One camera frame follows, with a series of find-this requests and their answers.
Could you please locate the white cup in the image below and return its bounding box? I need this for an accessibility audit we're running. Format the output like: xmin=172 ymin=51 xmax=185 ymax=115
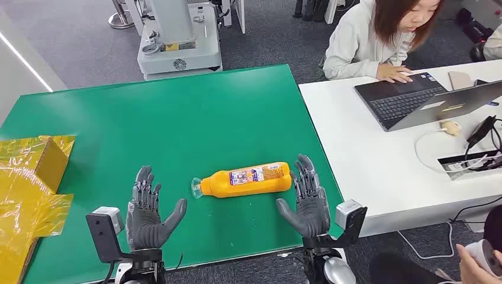
xmin=464 ymin=239 xmax=497 ymax=276

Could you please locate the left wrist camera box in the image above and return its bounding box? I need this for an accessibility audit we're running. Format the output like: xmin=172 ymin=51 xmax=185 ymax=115
xmin=85 ymin=206 xmax=132 ymax=263

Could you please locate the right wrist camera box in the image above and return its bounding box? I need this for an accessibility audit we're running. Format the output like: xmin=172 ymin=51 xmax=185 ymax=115
xmin=335 ymin=199 xmax=368 ymax=248

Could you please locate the black floor cable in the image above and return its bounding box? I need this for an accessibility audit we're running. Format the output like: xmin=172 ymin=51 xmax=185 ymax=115
xmin=450 ymin=195 xmax=502 ymax=224

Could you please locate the small beige plug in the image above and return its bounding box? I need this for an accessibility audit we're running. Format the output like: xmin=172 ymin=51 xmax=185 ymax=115
xmin=440 ymin=120 xmax=462 ymax=137

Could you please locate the person with dark clothing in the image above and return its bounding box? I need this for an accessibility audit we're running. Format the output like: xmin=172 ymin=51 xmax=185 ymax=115
xmin=368 ymin=204 xmax=502 ymax=284

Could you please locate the person in pale top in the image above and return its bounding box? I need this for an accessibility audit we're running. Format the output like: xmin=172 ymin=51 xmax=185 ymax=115
xmin=483 ymin=23 xmax=502 ymax=61

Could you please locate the pale pink phone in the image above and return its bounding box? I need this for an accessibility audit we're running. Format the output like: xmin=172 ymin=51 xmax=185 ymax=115
xmin=448 ymin=70 xmax=474 ymax=91

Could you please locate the orange detergent bottle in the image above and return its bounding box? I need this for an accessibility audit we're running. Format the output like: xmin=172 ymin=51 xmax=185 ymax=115
xmin=191 ymin=162 xmax=293 ymax=199

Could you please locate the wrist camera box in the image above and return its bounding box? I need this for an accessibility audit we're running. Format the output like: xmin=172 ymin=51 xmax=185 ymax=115
xmin=85 ymin=206 xmax=132 ymax=263
xmin=335 ymin=199 xmax=368 ymax=248

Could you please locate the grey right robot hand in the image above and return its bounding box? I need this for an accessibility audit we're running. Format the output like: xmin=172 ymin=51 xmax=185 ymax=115
xmin=275 ymin=154 xmax=331 ymax=239

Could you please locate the white floor cable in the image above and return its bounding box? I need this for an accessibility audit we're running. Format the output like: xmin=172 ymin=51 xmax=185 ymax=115
xmin=397 ymin=222 xmax=456 ymax=260

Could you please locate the black power adapter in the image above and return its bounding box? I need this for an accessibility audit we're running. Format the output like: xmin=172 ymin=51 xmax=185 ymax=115
xmin=466 ymin=115 xmax=497 ymax=149

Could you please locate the white robot pedestal machine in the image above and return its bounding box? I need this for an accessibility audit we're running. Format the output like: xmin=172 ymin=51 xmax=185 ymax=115
xmin=137 ymin=0 xmax=223 ymax=81

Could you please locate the person at laptop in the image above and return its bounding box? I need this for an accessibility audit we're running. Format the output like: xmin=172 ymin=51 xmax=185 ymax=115
xmin=322 ymin=0 xmax=446 ymax=84

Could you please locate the cardboard box with yellow film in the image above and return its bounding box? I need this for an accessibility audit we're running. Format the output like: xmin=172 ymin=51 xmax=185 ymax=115
xmin=0 ymin=135 xmax=76 ymax=284

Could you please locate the dark open laptop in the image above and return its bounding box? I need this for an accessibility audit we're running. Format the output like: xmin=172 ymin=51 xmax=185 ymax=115
xmin=354 ymin=72 xmax=502 ymax=133

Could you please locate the desk socket tray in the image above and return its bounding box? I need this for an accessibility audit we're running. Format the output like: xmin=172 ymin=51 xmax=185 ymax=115
xmin=437 ymin=150 xmax=502 ymax=182

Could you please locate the white desk cable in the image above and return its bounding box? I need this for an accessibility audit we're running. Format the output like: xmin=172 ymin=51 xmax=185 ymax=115
xmin=414 ymin=128 xmax=502 ymax=174

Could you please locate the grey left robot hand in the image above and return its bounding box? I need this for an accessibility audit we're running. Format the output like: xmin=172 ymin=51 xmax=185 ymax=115
xmin=126 ymin=165 xmax=188 ymax=251

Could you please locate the metal stand base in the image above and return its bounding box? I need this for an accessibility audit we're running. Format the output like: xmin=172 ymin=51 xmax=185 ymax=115
xmin=108 ymin=0 xmax=136 ymax=30

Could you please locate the white furniture panel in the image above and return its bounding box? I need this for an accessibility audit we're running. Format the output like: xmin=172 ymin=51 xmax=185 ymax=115
xmin=221 ymin=0 xmax=247 ymax=34

